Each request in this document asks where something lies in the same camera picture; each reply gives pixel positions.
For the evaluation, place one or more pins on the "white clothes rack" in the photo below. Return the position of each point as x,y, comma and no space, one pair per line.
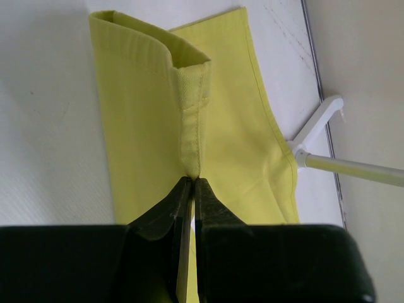
312,149

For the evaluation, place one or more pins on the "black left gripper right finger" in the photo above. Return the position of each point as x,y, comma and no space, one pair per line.
218,275

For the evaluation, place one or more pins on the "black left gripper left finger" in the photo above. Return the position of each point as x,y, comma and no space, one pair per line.
154,265

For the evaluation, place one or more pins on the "yellow trousers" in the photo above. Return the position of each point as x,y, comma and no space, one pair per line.
190,102

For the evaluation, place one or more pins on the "aluminium side rail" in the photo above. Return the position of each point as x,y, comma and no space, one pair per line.
322,99

